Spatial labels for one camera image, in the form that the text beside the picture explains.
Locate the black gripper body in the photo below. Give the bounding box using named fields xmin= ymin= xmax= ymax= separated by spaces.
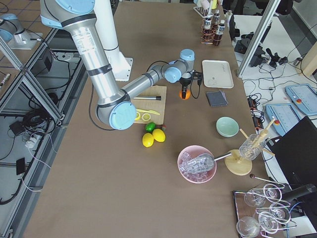
xmin=179 ymin=77 xmax=192 ymax=92

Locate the orange mandarin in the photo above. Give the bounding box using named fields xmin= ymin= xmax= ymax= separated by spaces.
xmin=179 ymin=90 xmax=191 ymax=100

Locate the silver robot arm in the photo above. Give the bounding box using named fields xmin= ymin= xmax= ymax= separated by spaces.
xmin=0 ymin=13 xmax=31 ymax=46
xmin=40 ymin=0 xmax=195 ymax=130

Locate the steel muddler black tip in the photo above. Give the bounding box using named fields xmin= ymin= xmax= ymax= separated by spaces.
xmin=134 ymin=96 xmax=161 ymax=101

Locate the bamboo cutting board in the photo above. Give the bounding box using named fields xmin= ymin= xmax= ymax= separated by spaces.
xmin=131 ymin=86 xmax=167 ymax=124

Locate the cream rabbit tray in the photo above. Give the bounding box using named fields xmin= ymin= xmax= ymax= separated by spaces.
xmin=202 ymin=60 xmax=234 ymax=89

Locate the grey folded cloth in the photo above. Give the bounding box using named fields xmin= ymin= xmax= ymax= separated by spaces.
xmin=206 ymin=90 xmax=228 ymax=107

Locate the lemon slice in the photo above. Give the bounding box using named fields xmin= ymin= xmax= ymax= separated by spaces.
xmin=142 ymin=113 xmax=151 ymax=121

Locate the green lime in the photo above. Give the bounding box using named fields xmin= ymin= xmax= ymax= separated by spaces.
xmin=145 ymin=122 xmax=156 ymax=132

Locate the yellow plastic knife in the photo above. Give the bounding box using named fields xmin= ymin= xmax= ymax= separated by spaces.
xmin=136 ymin=109 xmax=160 ymax=115

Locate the whole yellow lemon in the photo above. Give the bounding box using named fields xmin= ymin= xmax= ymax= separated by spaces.
xmin=142 ymin=133 xmax=154 ymax=148
xmin=152 ymin=128 xmax=166 ymax=142

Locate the lemon half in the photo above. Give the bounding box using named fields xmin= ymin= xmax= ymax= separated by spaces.
xmin=135 ymin=112 xmax=141 ymax=121

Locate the tea bottle white cap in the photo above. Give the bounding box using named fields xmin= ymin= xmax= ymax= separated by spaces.
xmin=213 ymin=20 xmax=225 ymax=46

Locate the mint green bowl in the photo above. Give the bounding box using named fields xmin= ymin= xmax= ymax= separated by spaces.
xmin=216 ymin=117 xmax=239 ymax=137

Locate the pink ice bowl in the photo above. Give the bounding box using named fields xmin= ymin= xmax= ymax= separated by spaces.
xmin=177 ymin=145 xmax=217 ymax=183

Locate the steel ice scoop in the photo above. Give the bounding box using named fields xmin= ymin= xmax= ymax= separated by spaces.
xmin=194 ymin=152 xmax=232 ymax=173

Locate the black power strip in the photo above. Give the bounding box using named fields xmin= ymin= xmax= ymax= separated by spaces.
xmin=247 ymin=97 xmax=265 ymax=130

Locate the clear glass mug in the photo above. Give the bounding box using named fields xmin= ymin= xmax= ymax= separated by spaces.
xmin=239 ymin=134 xmax=266 ymax=161

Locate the wooden cup stand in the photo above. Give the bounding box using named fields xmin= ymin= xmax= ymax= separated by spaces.
xmin=224 ymin=118 xmax=275 ymax=176

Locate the blue teach pendant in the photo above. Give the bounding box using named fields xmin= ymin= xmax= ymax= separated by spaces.
xmin=265 ymin=103 xmax=301 ymax=136
xmin=285 ymin=84 xmax=317 ymax=116

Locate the black laptop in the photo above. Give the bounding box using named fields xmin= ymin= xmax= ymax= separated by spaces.
xmin=267 ymin=116 xmax=317 ymax=185

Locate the wine glass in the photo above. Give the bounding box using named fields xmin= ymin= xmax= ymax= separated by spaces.
xmin=269 ymin=203 xmax=291 ymax=223
xmin=236 ymin=216 xmax=261 ymax=238
xmin=244 ymin=189 xmax=266 ymax=208
xmin=258 ymin=211 xmax=279 ymax=234

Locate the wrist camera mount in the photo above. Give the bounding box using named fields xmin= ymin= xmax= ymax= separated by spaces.
xmin=192 ymin=70 xmax=203 ymax=86

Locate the copper wire bottle rack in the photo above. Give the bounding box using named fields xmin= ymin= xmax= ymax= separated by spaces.
xmin=201 ymin=14 xmax=224 ymax=46

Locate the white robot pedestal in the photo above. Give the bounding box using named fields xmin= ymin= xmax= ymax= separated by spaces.
xmin=94 ymin=0 xmax=133 ymax=82

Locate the aluminium frame post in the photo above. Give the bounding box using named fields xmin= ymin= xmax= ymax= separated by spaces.
xmin=237 ymin=0 xmax=280 ymax=78

